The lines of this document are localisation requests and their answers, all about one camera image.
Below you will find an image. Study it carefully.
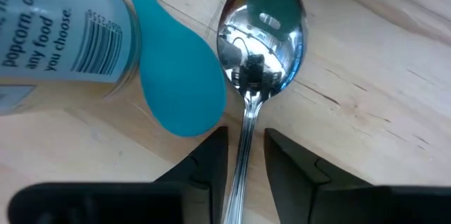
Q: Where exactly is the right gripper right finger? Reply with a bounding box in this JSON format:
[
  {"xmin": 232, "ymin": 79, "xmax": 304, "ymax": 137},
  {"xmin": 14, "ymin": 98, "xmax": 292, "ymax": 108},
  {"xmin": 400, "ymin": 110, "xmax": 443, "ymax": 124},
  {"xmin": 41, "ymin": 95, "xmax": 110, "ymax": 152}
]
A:
[{"xmin": 264, "ymin": 127, "xmax": 451, "ymax": 224}]

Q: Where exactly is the silver metal spoon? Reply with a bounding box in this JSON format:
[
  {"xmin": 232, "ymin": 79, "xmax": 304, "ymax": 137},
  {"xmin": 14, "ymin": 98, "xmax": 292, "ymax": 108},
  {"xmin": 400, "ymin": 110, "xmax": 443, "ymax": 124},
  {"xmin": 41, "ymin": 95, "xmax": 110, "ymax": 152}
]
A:
[{"xmin": 216, "ymin": 0, "xmax": 308, "ymax": 224}]

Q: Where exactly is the beige cup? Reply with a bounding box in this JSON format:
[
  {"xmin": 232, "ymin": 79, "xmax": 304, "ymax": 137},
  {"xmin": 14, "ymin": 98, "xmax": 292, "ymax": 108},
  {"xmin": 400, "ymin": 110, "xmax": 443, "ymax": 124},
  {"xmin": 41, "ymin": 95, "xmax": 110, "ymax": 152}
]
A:
[{"xmin": 0, "ymin": 0, "xmax": 142, "ymax": 116}]

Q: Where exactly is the teal plastic spoon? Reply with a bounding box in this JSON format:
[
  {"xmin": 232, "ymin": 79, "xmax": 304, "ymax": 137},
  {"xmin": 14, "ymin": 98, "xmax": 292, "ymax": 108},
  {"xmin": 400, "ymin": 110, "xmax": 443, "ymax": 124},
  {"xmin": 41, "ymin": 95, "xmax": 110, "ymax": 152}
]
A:
[{"xmin": 115, "ymin": 0, "xmax": 227, "ymax": 138}]

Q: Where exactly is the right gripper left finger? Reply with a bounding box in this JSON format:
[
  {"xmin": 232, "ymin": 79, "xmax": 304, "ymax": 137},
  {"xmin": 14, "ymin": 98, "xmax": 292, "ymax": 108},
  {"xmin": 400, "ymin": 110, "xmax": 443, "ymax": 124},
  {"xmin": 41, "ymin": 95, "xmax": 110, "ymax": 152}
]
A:
[{"xmin": 6, "ymin": 126, "xmax": 230, "ymax": 224}]

